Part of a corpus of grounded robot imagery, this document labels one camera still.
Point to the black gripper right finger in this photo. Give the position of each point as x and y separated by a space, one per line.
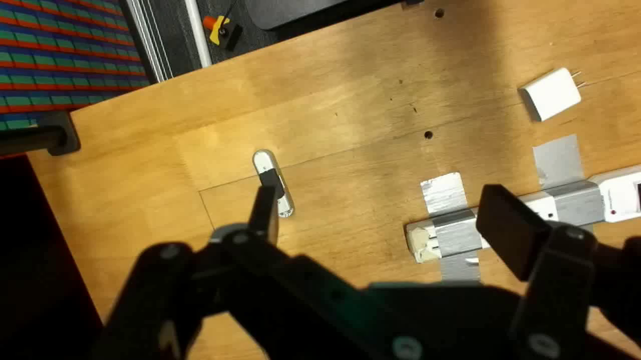
511 229

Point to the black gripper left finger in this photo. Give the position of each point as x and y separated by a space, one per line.
264 215

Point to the white charger head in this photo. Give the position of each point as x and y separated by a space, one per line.
551 94

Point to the silver rectangular device on table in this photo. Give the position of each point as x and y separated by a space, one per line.
268 174

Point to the orange black clamp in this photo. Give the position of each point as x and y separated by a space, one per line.
220 30

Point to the white pole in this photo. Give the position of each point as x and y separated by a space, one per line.
199 32

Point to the grey duct tape strip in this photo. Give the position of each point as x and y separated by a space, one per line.
454 226
565 193

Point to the white extension cord strip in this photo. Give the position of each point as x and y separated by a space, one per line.
622 200

